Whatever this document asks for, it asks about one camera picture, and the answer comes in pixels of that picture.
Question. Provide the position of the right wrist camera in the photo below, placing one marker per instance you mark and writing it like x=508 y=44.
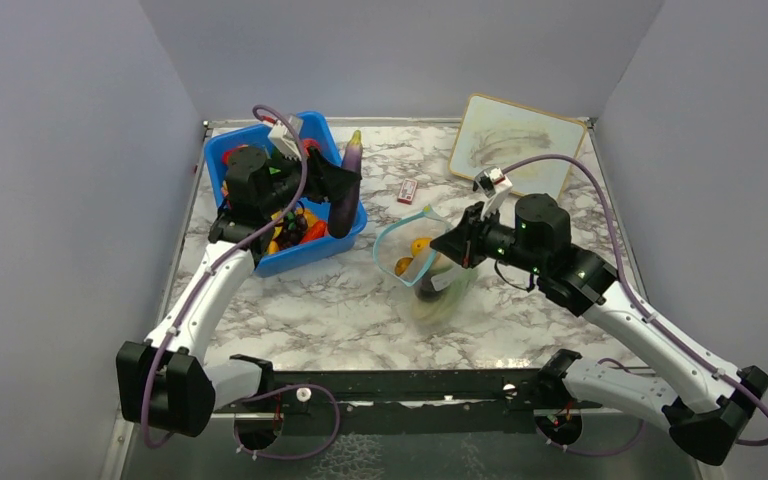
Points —
x=496 y=187

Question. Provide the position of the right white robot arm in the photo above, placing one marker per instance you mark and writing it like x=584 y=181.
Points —
x=702 y=401

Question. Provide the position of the green toy lettuce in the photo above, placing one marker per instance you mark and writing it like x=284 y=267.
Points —
x=430 y=313

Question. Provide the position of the orange toy lemon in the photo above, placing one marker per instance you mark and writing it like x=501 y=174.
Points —
x=420 y=247

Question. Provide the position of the small whiteboard with wooden frame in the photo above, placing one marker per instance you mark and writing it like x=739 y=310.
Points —
x=498 y=133

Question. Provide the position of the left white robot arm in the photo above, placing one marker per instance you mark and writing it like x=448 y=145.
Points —
x=162 y=380

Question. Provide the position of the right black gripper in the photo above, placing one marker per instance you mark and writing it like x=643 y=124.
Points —
x=462 y=244

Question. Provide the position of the toy purple grapes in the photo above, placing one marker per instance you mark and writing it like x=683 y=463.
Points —
x=291 y=230

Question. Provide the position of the clear zip top bag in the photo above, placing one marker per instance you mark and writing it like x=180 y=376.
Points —
x=394 y=243

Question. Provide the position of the brown toy kiwi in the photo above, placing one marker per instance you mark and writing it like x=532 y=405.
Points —
x=402 y=265

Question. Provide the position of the orange toy carrot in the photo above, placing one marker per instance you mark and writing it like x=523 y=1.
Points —
x=314 y=232

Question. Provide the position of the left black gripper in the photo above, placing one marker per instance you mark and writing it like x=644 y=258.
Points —
x=325 y=180

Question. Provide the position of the small red white box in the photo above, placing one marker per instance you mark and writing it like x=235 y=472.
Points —
x=407 y=191

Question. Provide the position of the dark purple toy eggplant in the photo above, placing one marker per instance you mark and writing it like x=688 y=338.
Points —
x=342 y=212

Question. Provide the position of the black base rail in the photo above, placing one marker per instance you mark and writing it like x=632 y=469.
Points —
x=402 y=402

